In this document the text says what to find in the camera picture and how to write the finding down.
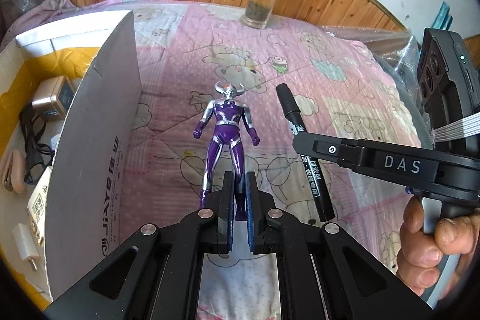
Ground white usb charger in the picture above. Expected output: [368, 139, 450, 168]
[11, 223, 40, 272]

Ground white cardboard box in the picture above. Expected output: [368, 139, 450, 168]
[1, 10, 142, 309]

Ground gold metal tin box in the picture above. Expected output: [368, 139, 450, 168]
[32, 76, 75, 122]

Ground teal boards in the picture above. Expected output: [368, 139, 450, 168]
[431, 1, 453, 30]

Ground pink stapler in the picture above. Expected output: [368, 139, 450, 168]
[1, 149, 26, 194]

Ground purple ultraman figure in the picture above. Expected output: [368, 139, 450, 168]
[193, 83, 260, 221]

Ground person right hand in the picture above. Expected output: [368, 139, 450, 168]
[396, 196, 479, 296]

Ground yellow tissue pack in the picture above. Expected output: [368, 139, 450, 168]
[27, 166, 51, 246]

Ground black marker pen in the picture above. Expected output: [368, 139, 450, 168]
[276, 84, 335, 222]

